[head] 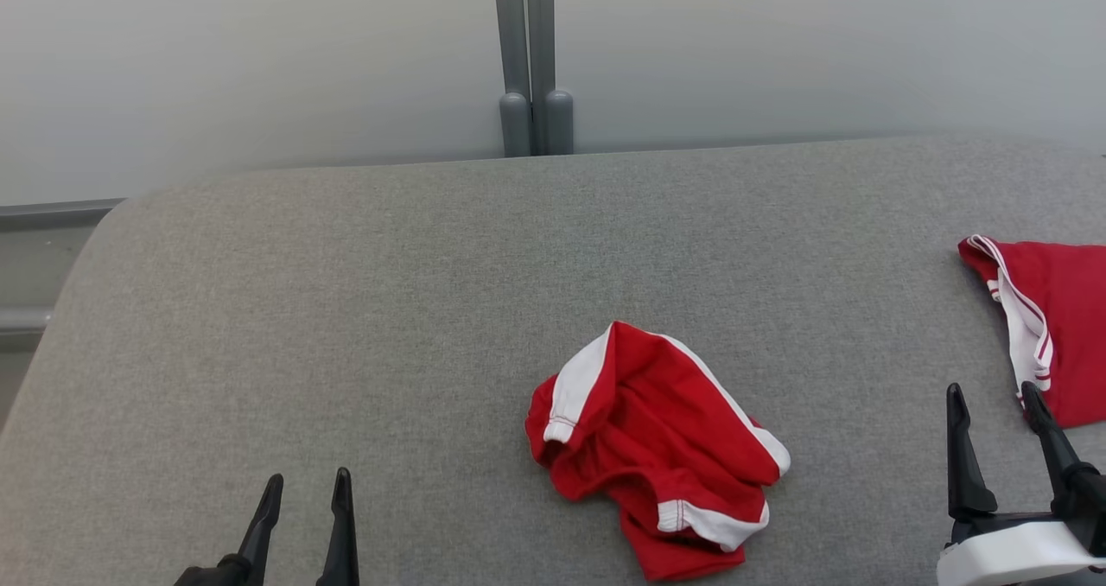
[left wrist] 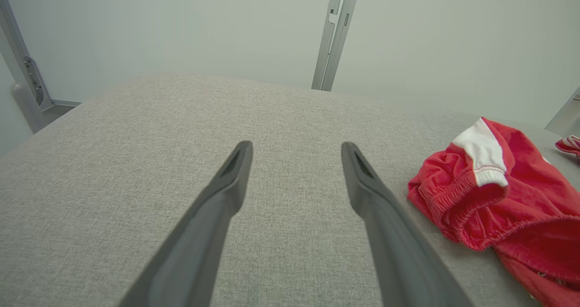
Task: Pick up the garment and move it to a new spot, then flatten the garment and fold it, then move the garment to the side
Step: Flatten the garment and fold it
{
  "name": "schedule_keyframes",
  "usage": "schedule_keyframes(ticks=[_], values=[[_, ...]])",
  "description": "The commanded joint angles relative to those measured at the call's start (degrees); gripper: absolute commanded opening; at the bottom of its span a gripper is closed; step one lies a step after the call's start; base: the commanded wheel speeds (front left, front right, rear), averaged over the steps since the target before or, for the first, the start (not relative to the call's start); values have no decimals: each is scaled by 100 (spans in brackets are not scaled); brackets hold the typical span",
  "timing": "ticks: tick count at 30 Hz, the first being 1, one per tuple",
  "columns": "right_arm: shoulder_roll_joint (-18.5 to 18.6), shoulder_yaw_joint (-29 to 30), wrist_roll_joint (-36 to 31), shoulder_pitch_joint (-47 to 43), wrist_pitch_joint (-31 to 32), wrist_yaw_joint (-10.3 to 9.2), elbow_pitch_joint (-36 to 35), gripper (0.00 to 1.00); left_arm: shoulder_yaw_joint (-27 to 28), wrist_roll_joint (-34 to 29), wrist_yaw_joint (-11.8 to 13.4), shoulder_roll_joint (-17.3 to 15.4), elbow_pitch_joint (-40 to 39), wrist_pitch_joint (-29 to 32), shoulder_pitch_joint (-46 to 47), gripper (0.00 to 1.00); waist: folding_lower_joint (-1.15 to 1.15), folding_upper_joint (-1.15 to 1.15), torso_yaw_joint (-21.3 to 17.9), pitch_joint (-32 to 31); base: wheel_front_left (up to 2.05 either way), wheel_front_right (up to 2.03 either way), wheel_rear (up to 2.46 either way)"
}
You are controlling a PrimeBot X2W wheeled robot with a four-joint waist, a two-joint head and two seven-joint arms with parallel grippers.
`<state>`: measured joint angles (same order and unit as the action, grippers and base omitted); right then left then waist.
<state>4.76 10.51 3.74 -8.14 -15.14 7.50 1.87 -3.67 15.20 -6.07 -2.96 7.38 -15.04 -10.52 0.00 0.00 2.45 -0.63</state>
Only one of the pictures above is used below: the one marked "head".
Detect light grey floor pipe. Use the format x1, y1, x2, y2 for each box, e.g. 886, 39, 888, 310
0, 308, 53, 334

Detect red white basketball jersey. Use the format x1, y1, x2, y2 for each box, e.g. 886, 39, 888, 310
957, 234, 1106, 430

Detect dark grey wall rail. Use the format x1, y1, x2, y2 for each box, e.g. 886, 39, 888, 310
0, 199, 126, 232

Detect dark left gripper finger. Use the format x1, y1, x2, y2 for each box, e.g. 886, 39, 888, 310
315, 468, 359, 586
173, 474, 284, 586

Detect grey partition post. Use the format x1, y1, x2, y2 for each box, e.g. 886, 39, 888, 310
493, 0, 532, 157
525, 0, 575, 156

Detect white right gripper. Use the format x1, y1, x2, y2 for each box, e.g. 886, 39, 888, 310
938, 381, 1106, 586

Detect red white-striped shorts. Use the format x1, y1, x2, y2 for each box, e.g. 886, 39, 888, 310
524, 321, 791, 583

